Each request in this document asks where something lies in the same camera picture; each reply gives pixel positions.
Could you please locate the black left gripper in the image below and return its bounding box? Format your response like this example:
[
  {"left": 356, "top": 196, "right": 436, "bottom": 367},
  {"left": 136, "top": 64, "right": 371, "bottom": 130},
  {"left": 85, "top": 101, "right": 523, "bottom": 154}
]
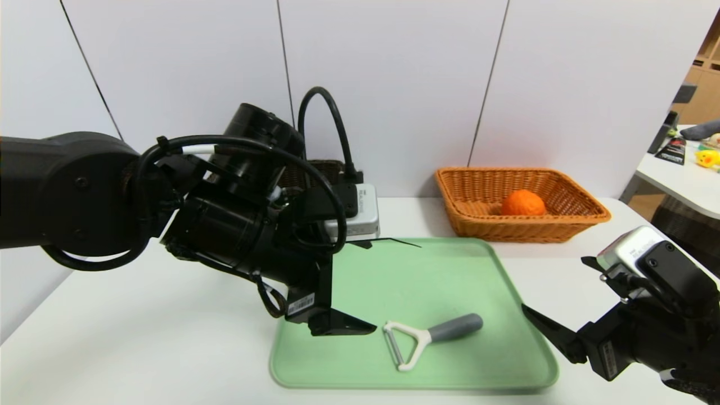
[{"left": 250, "top": 216, "right": 378, "bottom": 337}]

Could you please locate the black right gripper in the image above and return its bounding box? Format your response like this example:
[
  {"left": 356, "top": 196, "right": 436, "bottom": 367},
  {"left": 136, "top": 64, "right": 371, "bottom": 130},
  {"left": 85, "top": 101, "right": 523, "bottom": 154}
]
[{"left": 521, "top": 255, "right": 690, "bottom": 382}]

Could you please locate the orange fruit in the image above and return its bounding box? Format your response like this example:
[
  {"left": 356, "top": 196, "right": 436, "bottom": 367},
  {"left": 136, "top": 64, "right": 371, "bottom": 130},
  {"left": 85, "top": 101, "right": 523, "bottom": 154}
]
[{"left": 501, "top": 190, "right": 546, "bottom": 217}]

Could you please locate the white peeler with grey handle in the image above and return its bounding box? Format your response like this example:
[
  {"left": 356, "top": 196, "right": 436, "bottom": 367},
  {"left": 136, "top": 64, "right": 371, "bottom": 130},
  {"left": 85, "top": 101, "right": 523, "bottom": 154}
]
[{"left": 383, "top": 314, "right": 484, "bottom": 372}]

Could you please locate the orange wicker basket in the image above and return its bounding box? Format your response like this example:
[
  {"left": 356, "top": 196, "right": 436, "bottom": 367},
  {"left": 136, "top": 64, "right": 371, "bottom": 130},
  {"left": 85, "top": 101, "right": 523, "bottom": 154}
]
[{"left": 435, "top": 166, "right": 613, "bottom": 244}]

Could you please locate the dark brown wicker basket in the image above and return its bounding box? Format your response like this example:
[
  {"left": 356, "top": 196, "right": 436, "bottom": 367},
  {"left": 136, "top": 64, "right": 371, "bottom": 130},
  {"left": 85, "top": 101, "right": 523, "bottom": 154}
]
[{"left": 278, "top": 160, "right": 345, "bottom": 195}]

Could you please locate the light green plastic tray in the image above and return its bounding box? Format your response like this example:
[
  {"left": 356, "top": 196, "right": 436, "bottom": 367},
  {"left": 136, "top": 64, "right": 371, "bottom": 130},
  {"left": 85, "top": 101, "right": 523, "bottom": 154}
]
[{"left": 269, "top": 237, "right": 560, "bottom": 390}]

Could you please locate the dark woven chair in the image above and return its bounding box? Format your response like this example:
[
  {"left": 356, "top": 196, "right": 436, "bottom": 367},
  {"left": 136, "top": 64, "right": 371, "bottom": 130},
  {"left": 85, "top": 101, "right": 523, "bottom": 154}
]
[{"left": 651, "top": 194, "right": 720, "bottom": 240}]

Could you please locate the white side table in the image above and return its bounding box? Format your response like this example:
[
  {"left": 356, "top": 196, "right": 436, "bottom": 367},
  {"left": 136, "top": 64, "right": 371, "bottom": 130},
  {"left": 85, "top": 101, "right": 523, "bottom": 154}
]
[{"left": 619, "top": 125, "right": 720, "bottom": 220}]

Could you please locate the black printed card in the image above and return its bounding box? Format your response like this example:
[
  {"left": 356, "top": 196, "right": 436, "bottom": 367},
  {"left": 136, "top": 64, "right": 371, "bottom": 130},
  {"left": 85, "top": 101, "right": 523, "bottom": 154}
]
[{"left": 654, "top": 138, "right": 686, "bottom": 165}]

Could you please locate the black upright box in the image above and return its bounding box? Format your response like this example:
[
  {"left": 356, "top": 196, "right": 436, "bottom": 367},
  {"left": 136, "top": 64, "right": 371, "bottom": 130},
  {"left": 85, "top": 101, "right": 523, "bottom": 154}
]
[{"left": 647, "top": 111, "right": 678, "bottom": 155}]

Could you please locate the wooden shelf unit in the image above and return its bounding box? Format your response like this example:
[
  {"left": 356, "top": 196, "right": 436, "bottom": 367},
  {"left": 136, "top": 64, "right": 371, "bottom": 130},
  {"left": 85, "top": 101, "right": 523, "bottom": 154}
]
[{"left": 672, "top": 11, "right": 720, "bottom": 125}]

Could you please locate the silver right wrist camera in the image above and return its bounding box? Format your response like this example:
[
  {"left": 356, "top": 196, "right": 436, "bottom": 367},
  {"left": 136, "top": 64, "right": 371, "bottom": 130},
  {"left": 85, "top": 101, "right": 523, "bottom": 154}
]
[{"left": 596, "top": 226, "right": 670, "bottom": 277}]

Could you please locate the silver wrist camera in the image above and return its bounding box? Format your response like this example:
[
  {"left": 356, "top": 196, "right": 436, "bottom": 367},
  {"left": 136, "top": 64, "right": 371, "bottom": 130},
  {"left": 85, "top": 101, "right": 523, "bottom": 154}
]
[
  {"left": 323, "top": 183, "right": 381, "bottom": 242},
  {"left": 596, "top": 226, "right": 670, "bottom": 277}
]

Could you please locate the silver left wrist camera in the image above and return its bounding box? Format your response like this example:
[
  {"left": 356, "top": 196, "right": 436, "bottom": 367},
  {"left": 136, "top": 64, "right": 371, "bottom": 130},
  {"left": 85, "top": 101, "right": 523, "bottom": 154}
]
[{"left": 323, "top": 183, "right": 381, "bottom": 242}]

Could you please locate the black left camera cable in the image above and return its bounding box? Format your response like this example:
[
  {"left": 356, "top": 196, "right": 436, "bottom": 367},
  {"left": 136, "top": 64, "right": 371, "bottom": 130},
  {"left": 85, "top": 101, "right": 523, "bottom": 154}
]
[{"left": 297, "top": 86, "right": 363, "bottom": 183}]

